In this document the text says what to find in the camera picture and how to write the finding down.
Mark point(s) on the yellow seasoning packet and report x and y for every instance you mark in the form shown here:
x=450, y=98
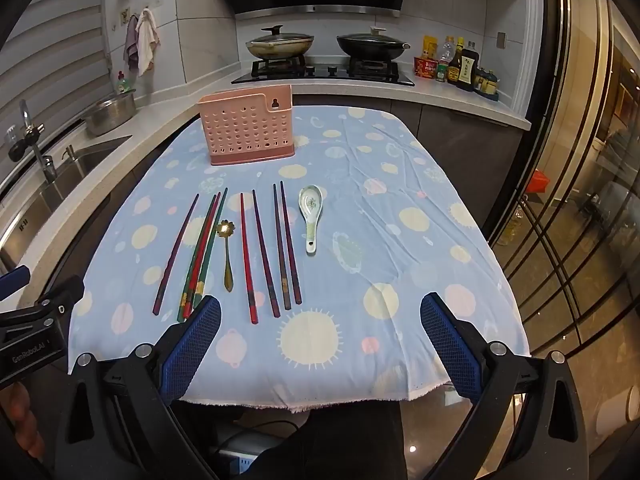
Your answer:
x=429, y=46

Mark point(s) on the purple hanging cloth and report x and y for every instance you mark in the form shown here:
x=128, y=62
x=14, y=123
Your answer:
x=131, y=45

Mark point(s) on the white power strip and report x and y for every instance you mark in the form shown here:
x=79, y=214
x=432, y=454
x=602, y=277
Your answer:
x=240, y=457

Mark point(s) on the chrome kitchen faucet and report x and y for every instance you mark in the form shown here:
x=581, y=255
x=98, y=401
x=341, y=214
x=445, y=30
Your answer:
x=37, y=150

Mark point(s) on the dark base cabinet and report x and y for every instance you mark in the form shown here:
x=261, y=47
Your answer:
x=460, y=155

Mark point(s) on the white ceramic soup spoon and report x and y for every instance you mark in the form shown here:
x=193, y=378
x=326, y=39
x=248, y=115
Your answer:
x=310, y=205

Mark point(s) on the small chrome sink tap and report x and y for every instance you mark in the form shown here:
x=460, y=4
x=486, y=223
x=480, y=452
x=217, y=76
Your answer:
x=70, y=154

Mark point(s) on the brown chopstick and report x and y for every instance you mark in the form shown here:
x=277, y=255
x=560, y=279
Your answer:
x=291, y=245
x=280, y=245

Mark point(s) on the small green-capped jar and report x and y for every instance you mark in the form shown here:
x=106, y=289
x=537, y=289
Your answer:
x=441, y=74

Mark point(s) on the brown sauce bottle yellow cap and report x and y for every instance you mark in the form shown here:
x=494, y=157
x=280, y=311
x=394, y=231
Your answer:
x=455, y=65

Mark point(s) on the red seasoning tub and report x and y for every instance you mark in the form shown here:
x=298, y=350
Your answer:
x=426, y=67

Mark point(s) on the cream wok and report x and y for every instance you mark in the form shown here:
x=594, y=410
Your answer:
x=280, y=50

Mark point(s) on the blue dotted tablecloth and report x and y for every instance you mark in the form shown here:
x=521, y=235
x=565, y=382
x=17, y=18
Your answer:
x=380, y=240

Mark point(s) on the striped window blind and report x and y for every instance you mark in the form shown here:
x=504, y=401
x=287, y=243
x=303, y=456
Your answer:
x=55, y=45

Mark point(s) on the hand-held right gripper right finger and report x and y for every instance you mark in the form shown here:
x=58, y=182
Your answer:
x=450, y=345

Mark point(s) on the stainless steel sink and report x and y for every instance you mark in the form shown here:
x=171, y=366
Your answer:
x=60, y=180

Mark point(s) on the black gas cooktop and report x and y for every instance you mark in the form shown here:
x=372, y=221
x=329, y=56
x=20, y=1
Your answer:
x=325, y=74

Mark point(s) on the green chopstick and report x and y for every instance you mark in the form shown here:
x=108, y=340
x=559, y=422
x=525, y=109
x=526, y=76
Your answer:
x=212, y=245
x=196, y=255

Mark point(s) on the glass sliding door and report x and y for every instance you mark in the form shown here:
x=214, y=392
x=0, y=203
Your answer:
x=580, y=160

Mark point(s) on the person's dark clothing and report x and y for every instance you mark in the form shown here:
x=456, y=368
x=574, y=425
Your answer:
x=345, y=440

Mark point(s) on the glass lid of black wok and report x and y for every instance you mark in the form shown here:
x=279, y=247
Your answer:
x=372, y=38

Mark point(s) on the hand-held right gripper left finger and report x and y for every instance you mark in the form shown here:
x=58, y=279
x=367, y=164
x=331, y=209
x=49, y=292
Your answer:
x=192, y=340

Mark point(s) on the orange red bag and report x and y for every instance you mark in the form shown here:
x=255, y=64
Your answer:
x=539, y=181

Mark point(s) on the person's left hand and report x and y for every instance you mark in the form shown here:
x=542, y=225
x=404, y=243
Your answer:
x=17, y=415

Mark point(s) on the dark soy sauce bottle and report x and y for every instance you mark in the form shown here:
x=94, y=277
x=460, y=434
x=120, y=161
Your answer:
x=469, y=70

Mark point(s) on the pink plastic utensil holder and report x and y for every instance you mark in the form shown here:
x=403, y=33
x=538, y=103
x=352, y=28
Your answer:
x=245, y=130

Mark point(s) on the green dish soap bottle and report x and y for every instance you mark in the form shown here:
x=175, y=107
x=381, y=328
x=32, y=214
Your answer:
x=125, y=84

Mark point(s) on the glass lid of cream wok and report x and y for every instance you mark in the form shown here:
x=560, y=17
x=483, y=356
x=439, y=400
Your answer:
x=280, y=38

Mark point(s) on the wall switch plate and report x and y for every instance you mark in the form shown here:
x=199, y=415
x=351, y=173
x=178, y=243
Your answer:
x=502, y=40

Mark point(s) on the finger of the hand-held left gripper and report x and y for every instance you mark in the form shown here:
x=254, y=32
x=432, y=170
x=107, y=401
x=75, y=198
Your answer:
x=12, y=281
x=55, y=305

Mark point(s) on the black wok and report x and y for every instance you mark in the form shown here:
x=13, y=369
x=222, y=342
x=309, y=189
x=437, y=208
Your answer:
x=372, y=51

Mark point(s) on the gold flower spoon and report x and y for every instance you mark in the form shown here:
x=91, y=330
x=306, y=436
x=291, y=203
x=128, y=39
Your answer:
x=226, y=260

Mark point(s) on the white hanging towel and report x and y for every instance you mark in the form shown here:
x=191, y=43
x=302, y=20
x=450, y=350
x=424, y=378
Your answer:
x=147, y=40

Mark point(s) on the red chopstick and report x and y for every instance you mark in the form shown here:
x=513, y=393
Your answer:
x=247, y=260
x=204, y=252

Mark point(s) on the wall hook sticker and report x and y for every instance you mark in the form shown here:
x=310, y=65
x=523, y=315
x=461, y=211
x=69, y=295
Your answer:
x=125, y=16

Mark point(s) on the stainless steel bowl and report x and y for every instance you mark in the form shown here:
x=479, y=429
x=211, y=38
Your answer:
x=110, y=115

